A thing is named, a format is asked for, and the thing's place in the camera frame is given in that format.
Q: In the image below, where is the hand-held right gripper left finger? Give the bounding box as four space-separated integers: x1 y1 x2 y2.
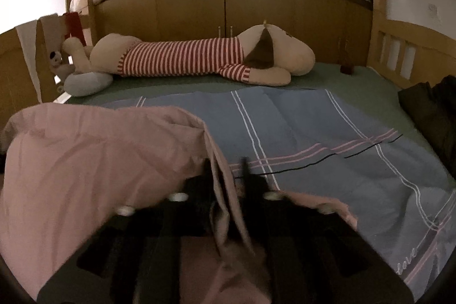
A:
36 162 221 304

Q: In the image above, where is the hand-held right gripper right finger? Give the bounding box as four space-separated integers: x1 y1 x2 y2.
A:
235 156 416 304

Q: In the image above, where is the pink hooded jacket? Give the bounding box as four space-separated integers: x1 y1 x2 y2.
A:
0 104 359 304

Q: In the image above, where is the blue plaid bed sheet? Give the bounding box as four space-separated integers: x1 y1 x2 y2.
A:
103 88 456 304

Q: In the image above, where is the striped plush dog toy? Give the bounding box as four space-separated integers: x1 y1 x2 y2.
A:
62 23 316 87

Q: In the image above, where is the green mattress sheet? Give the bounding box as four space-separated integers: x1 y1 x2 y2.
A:
66 62 456 180

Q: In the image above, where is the grey round cushion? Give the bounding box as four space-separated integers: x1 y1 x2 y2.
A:
62 72 114 97

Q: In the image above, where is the small plush toy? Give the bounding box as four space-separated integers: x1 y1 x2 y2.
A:
48 50 74 78

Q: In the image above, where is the dark olive jacket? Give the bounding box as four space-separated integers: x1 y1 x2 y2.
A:
397 75 456 180

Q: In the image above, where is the red hanging cloth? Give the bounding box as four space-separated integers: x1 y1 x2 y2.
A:
64 12 86 44

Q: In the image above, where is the white hanging cloth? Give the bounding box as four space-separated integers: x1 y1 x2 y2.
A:
16 17 47 98

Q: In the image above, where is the wooden wall cabinet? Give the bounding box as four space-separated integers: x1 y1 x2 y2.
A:
94 0 373 68

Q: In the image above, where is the wooden bunk bed frame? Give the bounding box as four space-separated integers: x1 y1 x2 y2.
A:
0 0 456 162

